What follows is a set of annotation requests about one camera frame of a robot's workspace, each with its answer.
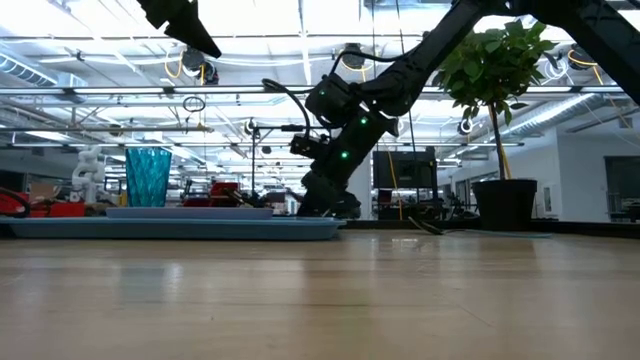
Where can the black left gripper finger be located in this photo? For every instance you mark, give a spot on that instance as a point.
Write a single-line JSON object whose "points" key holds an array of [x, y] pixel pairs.
{"points": [[192, 27], [155, 11]]}

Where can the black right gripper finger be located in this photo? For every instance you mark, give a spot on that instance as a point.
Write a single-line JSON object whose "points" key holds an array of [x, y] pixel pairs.
{"points": [[350, 207], [320, 200]]}

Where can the lavender round plate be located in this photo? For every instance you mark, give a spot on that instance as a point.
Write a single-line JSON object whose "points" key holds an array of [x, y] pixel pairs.
{"points": [[190, 213]]}

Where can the teal faceted plastic cup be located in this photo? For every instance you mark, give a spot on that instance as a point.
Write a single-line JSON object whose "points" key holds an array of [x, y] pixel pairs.
{"points": [[148, 177]]}

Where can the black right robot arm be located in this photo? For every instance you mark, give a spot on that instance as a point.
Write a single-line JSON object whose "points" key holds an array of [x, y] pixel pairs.
{"points": [[435, 55]]}

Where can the blue plastic tray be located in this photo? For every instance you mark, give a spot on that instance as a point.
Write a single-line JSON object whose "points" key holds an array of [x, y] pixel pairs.
{"points": [[175, 229]]}

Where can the white round pillar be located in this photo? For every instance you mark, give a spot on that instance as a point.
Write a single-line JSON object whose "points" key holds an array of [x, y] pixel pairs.
{"points": [[364, 192]]}

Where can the black background monitor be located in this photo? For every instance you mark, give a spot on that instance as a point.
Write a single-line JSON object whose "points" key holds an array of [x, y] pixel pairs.
{"points": [[410, 170]]}

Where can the red tool cart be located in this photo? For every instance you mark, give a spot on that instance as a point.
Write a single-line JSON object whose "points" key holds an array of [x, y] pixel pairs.
{"points": [[220, 192]]}

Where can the green potted plant black pot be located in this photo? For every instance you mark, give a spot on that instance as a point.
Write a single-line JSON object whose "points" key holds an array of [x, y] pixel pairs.
{"points": [[505, 205]]}

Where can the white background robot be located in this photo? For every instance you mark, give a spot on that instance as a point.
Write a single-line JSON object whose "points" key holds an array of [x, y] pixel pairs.
{"points": [[89, 172]]}

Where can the cardboard box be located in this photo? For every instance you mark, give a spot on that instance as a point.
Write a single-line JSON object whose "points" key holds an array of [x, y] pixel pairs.
{"points": [[42, 191]]}

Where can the red box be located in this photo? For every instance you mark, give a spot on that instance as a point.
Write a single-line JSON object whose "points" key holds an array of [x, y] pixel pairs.
{"points": [[67, 210]]}

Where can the red and black machine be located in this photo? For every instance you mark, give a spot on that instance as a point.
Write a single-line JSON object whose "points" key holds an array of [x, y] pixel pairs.
{"points": [[10, 202]]}

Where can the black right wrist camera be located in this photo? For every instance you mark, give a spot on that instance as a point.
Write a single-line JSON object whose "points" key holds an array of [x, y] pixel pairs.
{"points": [[306, 145]]}

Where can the black background frame rig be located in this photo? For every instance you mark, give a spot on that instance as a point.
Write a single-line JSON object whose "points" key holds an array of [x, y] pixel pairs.
{"points": [[270, 128]]}

